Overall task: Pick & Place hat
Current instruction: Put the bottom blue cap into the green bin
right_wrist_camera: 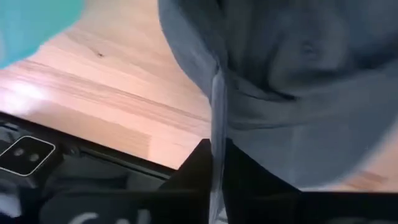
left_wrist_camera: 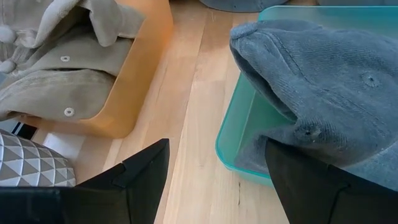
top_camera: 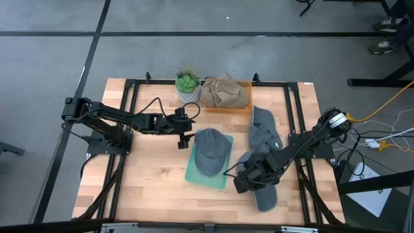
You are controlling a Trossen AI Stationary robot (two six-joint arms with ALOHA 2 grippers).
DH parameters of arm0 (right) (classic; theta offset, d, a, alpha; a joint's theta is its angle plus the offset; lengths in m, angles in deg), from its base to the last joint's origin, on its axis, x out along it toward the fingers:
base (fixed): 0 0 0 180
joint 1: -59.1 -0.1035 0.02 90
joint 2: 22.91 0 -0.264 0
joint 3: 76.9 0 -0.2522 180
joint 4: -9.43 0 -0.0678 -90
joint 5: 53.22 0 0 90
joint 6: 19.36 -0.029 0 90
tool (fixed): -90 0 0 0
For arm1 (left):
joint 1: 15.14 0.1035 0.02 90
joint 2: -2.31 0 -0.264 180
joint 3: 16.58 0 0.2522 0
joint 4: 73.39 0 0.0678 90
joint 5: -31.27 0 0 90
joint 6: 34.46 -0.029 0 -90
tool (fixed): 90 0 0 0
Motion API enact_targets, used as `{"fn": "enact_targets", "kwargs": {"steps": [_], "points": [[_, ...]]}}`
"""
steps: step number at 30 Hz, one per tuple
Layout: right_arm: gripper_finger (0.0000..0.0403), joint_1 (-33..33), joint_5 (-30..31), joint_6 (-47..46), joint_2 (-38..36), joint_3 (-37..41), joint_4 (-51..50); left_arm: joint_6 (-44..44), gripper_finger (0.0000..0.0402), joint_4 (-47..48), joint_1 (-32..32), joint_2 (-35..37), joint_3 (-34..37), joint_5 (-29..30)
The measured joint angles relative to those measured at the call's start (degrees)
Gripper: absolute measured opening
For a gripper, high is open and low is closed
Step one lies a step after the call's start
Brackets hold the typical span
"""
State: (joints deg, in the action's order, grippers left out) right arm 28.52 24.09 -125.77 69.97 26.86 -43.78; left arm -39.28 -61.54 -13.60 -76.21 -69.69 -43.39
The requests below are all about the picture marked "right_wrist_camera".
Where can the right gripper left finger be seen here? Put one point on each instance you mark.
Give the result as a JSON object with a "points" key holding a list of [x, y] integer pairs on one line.
{"points": [[192, 186]]}

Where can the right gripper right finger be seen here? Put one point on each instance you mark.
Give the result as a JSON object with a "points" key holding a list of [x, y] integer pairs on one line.
{"points": [[248, 186]]}

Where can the grey baseball cap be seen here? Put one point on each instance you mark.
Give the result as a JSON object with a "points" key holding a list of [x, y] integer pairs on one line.
{"points": [[295, 93]]}

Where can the green plastic tray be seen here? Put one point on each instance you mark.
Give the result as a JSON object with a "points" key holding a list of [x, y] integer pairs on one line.
{"points": [[31, 25]]}

